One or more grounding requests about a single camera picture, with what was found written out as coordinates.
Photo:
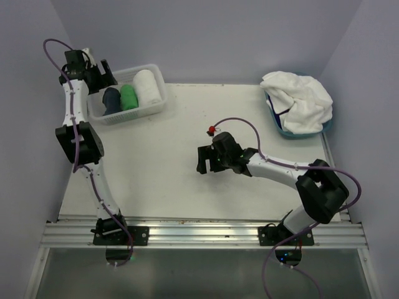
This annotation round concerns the aluminium mounting rail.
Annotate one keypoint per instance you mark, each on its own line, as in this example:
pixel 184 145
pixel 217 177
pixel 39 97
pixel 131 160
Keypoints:
pixel 75 232

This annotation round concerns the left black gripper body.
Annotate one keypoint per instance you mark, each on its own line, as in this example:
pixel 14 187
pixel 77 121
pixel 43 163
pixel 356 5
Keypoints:
pixel 105 82

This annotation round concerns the white plastic basket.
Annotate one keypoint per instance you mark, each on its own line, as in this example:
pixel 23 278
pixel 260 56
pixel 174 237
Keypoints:
pixel 96 108

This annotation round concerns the teal plastic basin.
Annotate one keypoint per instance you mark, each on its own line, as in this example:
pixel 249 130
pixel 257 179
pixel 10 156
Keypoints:
pixel 299 130

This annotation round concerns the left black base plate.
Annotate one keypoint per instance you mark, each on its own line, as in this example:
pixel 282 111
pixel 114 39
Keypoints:
pixel 139 234

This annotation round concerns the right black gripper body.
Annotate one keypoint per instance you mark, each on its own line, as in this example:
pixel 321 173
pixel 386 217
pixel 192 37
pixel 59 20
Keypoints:
pixel 225 158

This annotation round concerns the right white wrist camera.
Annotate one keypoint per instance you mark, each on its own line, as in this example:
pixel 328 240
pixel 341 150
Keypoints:
pixel 213 131

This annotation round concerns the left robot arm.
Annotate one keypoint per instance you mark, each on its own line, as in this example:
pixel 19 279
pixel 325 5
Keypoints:
pixel 84 149

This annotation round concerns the white rolled towel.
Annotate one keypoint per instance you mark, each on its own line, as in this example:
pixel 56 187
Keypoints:
pixel 146 88

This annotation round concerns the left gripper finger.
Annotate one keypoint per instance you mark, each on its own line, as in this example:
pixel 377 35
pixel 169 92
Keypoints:
pixel 93 79
pixel 107 77

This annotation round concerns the green rolled towel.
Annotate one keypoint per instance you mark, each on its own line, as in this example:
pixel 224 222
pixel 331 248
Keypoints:
pixel 128 98

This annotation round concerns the dark blue towel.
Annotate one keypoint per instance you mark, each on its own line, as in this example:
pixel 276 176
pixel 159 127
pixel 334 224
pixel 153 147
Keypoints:
pixel 112 101

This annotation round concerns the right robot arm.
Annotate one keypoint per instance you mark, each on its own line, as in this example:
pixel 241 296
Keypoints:
pixel 320 190

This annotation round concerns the white towel pile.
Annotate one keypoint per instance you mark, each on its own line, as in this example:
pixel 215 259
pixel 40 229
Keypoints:
pixel 299 99

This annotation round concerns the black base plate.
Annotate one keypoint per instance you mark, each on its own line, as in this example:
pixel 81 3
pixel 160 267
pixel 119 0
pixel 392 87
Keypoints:
pixel 139 234
pixel 271 234

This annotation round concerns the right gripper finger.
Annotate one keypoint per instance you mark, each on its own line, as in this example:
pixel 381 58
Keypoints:
pixel 220 163
pixel 204 159

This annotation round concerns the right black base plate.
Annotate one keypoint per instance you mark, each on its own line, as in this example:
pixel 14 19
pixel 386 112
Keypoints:
pixel 271 234

